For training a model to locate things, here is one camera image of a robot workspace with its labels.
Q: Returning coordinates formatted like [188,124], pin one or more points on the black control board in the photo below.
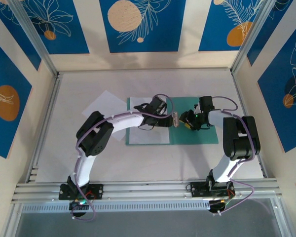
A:
[79,209]
[215,208]

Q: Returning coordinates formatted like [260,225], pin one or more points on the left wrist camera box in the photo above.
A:
[163,107]

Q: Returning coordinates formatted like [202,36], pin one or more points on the green paper folder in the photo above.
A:
[199,138]

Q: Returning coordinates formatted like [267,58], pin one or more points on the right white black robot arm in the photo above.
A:
[239,138]

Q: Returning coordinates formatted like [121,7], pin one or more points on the aluminium frame post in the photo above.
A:
[36,44]
[251,37]
[12,219]
[282,217]

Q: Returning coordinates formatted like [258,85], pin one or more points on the white paper sheet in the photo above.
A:
[148,137]
[101,106]

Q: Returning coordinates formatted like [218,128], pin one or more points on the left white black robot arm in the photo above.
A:
[128,122]

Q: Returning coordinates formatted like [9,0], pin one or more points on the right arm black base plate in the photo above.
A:
[197,190]

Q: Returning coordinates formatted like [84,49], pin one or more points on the wide aluminium frame rail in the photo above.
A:
[148,190]

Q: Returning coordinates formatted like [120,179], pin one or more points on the blue floral wall poster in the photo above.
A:
[71,37]
[162,37]
[212,24]
[14,74]
[14,32]
[273,98]
[264,37]

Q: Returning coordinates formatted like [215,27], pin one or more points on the aluminium table side rail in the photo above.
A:
[238,86]
[53,89]

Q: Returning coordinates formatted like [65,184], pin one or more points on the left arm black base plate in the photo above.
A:
[98,191]

